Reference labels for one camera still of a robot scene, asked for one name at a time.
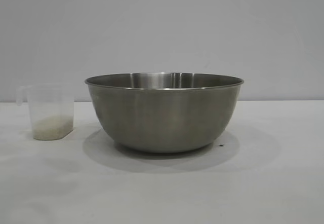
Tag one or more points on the stainless steel mixing bowl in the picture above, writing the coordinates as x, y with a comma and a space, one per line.
164, 115

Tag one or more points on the clear plastic measuring cup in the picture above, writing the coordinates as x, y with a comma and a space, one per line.
51, 102

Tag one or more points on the white uncooked rice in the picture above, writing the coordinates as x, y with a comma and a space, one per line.
53, 130

